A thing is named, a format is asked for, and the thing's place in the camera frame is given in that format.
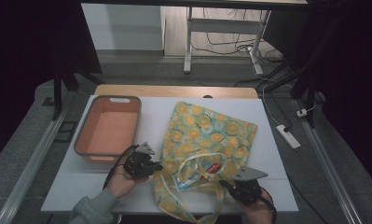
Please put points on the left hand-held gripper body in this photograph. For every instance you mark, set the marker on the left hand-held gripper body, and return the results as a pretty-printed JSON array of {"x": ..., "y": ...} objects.
[{"x": 140, "y": 163}]

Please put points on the white table cover sheet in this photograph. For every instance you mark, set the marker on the white table cover sheet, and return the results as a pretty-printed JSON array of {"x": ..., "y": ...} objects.
[{"x": 81, "y": 193}]

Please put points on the small white adapter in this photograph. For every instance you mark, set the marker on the small white adapter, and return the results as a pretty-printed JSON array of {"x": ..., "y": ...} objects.
[{"x": 301, "y": 113}]

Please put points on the yellow floral cloth bag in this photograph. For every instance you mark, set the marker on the yellow floral cloth bag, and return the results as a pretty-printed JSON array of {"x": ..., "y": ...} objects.
[{"x": 205, "y": 133}]

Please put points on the dark curtain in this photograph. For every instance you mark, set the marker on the dark curtain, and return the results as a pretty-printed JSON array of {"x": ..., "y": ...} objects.
[
  {"x": 19, "y": 46},
  {"x": 357, "y": 77}
]

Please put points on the black floor plate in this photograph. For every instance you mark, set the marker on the black floor plate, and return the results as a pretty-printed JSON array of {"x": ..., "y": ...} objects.
[{"x": 65, "y": 132}]

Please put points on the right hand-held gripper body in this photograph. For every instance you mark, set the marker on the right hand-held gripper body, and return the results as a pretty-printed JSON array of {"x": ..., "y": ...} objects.
[{"x": 247, "y": 186}]

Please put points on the person's right hand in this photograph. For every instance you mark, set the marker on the person's right hand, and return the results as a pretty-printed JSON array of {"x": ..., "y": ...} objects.
[{"x": 256, "y": 211}]

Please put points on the white power strip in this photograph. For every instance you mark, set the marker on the white power strip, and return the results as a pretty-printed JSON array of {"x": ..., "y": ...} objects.
[{"x": 287, "y": 136}]

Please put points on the white desk frame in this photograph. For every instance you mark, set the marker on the white desk frame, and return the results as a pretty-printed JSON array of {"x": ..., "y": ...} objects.
[{"x": 219, "y": 25}]

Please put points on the black tripod stand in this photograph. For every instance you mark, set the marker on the black tripod stand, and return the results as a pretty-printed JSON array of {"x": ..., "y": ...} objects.
[{"x": 57, "y": 87}]

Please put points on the aluminium floor rail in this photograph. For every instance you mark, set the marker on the aluminium floor rail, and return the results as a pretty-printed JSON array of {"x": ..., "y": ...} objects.
[
  {"x": 329, "y": 168},
  {"x": 31, "y": 168}
]

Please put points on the orange basin with grey rim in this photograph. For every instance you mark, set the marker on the orange basin with grey rim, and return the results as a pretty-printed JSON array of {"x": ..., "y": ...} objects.
[{"x": 107, "y": 130}]

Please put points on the person's left hand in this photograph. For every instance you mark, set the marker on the person's left hand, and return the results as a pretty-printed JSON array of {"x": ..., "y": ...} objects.
[{"x": 123, "y": 183}]

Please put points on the white red blue toothpaste tube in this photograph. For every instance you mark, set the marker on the white red blue toothpaste tube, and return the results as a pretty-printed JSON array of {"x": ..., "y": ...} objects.
[{"x": 190, "y": 183}]

